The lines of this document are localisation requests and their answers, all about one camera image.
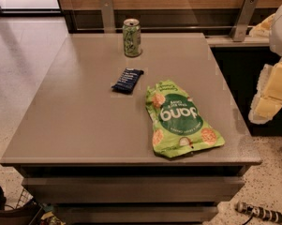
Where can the grey cabinet drawers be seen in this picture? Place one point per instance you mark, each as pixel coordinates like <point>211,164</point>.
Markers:
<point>132,199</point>

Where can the green rice chips bag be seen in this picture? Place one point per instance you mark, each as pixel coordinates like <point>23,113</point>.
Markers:
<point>178,127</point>

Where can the left metal bracket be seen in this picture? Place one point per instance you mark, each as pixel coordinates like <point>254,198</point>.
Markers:
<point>107,14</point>

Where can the green soda can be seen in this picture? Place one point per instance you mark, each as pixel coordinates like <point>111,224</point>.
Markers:
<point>132,37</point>

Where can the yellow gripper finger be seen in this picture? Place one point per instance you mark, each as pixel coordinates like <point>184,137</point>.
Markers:
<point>262,29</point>
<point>268,100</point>

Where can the dark basket with clutter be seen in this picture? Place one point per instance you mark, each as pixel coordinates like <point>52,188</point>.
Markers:
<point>29,214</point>

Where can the dark blue snack bar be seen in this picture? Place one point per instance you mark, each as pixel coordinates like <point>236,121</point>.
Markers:
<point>127,81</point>

